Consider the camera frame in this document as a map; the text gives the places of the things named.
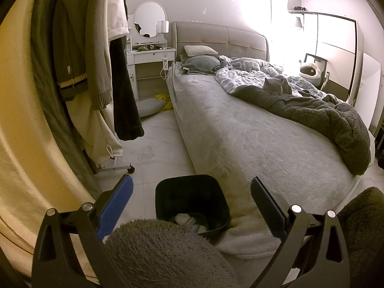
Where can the small dark object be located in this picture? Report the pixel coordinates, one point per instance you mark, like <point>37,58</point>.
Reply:
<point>306,92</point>

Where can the beige pillow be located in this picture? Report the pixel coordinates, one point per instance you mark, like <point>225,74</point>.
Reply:
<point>199,50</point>

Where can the oval vanity mirror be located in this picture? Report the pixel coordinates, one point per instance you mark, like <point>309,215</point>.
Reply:
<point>150,18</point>

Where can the white wall lamp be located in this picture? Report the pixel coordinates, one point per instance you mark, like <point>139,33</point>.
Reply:
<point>297,23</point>

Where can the dark grey fleece blanket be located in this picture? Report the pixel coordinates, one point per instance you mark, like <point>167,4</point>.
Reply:
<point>330,117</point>

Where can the grey upholstered bed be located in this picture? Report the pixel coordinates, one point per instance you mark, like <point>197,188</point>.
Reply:
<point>240,144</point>

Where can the pile of small cosmetics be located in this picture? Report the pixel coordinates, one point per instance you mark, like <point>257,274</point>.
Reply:
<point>148,48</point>

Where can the white board panel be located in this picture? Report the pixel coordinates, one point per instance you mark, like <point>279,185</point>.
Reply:
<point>369,90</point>

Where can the white vanity desk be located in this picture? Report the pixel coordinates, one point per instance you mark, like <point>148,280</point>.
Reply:
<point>150,63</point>

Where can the cream curtain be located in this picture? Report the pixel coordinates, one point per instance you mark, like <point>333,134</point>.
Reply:
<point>24,156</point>

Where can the grey patterned duvet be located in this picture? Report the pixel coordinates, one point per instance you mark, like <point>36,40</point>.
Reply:
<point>240,78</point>

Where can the person's left leg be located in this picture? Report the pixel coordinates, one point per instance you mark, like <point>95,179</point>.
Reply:
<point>165,255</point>

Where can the cream trousers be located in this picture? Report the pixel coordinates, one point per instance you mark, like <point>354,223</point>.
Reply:
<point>93,132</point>

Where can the grey pillow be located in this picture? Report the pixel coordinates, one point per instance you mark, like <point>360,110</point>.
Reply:
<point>201,64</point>

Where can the person's leg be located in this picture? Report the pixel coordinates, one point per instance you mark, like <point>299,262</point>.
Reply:
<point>165,255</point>
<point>366,231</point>

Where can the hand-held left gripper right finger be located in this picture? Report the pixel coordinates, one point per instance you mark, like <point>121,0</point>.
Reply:
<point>267,208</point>

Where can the grey cat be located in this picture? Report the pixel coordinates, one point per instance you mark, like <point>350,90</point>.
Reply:
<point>277,85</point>

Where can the hanging clothes on rack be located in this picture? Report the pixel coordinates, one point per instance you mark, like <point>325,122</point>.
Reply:
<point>45,66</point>

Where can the black fleece jacket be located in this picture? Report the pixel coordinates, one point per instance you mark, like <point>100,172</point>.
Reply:
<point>126,96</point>

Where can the person's right leg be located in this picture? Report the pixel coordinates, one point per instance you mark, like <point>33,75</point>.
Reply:
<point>366,231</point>

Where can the white power strip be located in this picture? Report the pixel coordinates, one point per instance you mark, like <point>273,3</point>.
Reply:
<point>165,63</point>

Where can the white cat bed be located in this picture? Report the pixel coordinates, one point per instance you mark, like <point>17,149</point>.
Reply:
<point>309,71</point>

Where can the white wardrobe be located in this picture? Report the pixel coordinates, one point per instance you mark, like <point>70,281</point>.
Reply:
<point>336,51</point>

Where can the olive knit sweater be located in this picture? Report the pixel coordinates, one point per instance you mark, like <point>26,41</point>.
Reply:
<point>84,51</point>

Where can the grey cushioned stool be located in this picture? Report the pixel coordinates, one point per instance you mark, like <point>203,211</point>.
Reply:
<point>151,108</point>

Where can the black waste bin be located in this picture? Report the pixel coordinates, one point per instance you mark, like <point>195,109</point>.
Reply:
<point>192,192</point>

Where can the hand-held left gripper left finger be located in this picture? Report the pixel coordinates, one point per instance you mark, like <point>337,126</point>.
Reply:
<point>115,210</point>

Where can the yellow plastic bag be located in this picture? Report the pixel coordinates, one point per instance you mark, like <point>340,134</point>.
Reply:
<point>163,99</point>

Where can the white t-shirt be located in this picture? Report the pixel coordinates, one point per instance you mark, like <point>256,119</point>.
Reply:
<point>117,12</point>

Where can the silver table lamp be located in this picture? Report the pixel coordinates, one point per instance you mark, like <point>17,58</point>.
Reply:
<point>162,27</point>

